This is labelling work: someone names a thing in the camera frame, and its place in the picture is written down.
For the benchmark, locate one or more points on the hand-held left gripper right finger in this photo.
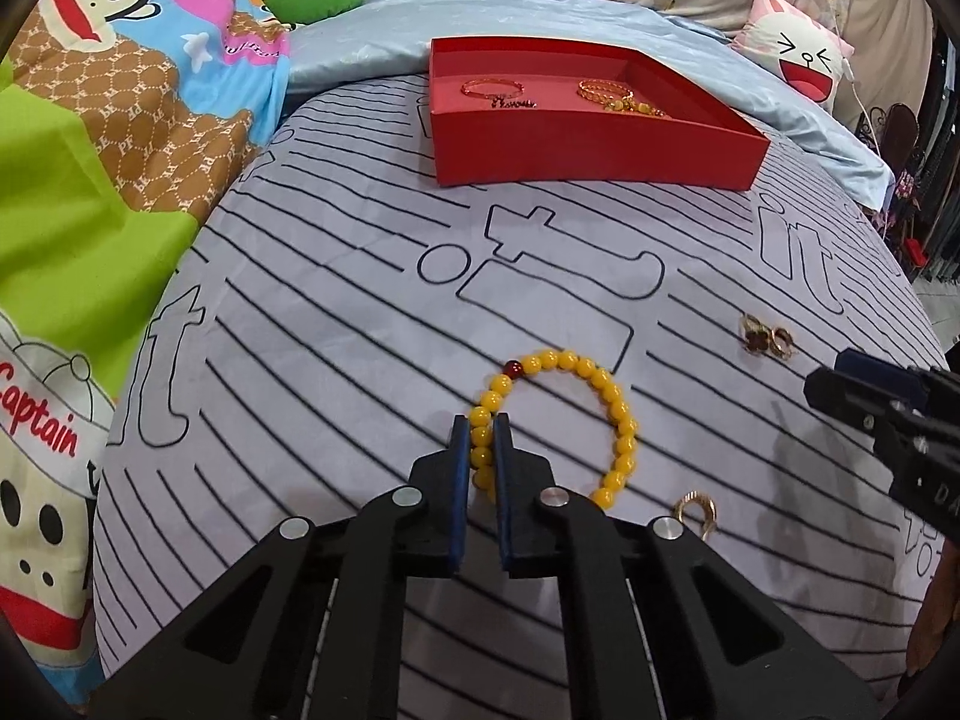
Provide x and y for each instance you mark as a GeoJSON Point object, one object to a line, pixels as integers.
{"type": "Point", "coordinates": [506, 510]}

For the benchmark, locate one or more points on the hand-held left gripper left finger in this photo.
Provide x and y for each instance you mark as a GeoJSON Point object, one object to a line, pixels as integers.
{"type": "Point", "coordinates": [459, 510]}

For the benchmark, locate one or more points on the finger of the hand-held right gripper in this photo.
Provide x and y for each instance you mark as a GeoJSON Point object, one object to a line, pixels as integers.
{"type": "Point", "coordinates": [832, 386]}
{"type": "Point", "coordinates": [870, 367]}

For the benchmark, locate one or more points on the red cardboard box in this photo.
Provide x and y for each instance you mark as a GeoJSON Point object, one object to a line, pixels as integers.
{"type": "Point", "coordinates": [600, 157]}

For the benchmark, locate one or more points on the woven gold bangle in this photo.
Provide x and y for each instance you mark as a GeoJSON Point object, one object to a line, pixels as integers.
{"type": "Point", "coordinates": [592, 94]}

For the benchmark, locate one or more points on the smooth gold bangle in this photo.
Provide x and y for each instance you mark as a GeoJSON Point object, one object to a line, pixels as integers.
{"type": "Point", "coordinates": [480, 95]}

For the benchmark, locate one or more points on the person's right forearm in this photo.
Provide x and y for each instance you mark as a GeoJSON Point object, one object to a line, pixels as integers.
{"type": "Point", "coordinates": [922, 615]}

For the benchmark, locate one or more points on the small gold rings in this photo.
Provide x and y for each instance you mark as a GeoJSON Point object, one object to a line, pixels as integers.
{"type": "Point", "coordinates": [756, 341]}

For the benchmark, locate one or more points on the small red object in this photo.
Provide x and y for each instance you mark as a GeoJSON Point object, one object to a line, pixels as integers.
{"type": "Point", "coordinates": [913, 249]}

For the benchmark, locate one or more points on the gold hoop earring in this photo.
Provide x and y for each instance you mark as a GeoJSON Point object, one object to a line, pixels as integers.
{"type": "Point", "coordinates": [694, 499]}

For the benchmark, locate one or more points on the pink white cat pillow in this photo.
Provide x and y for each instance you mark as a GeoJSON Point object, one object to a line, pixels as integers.
{"type": "Point", "coordinates": [795, 52]}

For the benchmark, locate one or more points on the light blue blanket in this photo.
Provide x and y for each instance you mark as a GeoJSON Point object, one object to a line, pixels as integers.
{"type": "Point", "coordinates": [360, 45]}

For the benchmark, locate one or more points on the colourful monkey printed blanket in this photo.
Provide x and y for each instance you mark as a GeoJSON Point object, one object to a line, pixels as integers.
{"type": "Point", "coordinates": [90, 202]}

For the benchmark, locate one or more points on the dark ornate metal frame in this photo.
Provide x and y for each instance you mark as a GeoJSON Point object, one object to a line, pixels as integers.
{"type": "Point", "coordinates": [900, 135]}

